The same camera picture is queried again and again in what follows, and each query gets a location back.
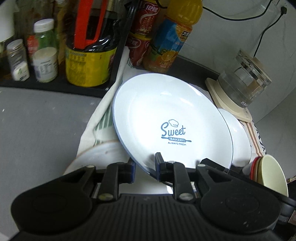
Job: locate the orange juice bottle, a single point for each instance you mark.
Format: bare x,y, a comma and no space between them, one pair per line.
171,34

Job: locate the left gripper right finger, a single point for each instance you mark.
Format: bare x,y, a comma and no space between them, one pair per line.
176,174

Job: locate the cream kettle base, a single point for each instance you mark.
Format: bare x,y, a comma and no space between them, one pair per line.
221,100

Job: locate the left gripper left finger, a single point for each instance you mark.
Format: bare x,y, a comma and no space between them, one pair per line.
114,175

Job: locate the white cap seasoning jar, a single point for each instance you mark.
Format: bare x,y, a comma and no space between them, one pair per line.
45,57

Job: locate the small glass spice jar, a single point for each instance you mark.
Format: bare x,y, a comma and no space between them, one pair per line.
17,58

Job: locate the white plate blue rim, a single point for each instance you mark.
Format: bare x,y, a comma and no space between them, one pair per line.
107,153

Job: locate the white plate sweet bakery print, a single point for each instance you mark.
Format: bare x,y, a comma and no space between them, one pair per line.
157,113

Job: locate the red soda can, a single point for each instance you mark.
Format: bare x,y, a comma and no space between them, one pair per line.
138,45
146,17

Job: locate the glass kettle with cream lid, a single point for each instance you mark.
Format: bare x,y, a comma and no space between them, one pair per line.
244,79

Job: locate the dark soy sauce jug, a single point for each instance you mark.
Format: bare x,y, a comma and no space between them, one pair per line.
91,43

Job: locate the small cream bowl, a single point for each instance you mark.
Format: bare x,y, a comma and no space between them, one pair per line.
270,175

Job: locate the patterned white cloth mat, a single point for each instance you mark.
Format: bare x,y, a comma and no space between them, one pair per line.
100,128

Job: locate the red rimmed bowl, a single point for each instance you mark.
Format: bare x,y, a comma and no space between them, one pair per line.
254,169

